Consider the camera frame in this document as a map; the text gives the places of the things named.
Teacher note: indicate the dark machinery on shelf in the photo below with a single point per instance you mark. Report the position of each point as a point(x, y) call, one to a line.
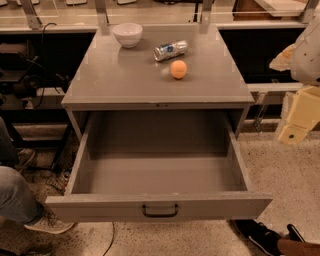
point(17, 70)

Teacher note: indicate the open grey top drawer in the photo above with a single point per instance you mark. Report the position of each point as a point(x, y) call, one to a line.
point(128, 159)

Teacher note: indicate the black drawer handle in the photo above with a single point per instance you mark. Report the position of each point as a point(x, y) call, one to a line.
point(160, 212)

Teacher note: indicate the brown trouser leg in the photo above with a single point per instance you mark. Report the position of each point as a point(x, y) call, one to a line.
point(295, 248)

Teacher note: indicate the grey metal cabinet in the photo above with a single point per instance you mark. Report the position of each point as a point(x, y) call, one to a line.
point(111, 77)

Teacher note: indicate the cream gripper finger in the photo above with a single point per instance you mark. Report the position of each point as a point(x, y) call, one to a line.
point(302, 116)
point(283, 60)

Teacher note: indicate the black sneaker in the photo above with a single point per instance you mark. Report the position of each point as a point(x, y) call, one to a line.
point(263, 237)

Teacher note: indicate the person leg in jeans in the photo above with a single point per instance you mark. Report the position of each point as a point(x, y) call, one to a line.
point(17, 202)

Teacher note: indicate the grey sneaker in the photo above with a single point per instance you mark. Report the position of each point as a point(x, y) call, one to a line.
point(49, 223)

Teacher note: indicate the silver blue soda can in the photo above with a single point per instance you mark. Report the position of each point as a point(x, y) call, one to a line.
point(170, 50)

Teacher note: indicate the orange fruit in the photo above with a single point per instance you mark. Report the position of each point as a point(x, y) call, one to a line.
point(178, 69)

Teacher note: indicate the white ceramic bowl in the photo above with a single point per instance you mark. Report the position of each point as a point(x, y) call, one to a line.
point(128, 34)

